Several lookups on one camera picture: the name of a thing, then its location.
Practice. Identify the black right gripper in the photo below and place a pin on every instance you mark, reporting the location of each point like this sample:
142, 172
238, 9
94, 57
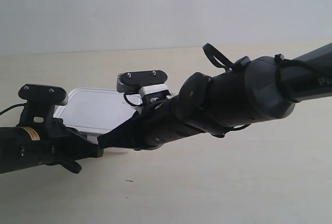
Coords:
155, 126

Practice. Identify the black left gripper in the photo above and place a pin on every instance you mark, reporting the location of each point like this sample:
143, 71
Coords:
48, 134

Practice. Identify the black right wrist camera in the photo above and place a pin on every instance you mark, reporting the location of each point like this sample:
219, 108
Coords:
150, 86

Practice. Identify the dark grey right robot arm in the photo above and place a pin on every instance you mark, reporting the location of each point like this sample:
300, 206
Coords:
247, 92

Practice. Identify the white lidded plastic container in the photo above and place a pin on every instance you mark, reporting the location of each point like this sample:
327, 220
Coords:
94, 111

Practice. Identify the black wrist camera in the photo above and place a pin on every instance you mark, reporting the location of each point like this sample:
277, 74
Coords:
150, 86
44, 94

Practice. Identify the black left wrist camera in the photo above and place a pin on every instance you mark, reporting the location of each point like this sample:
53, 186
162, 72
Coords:
44, 94

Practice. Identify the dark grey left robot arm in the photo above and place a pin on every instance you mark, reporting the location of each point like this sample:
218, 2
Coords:
11, 139

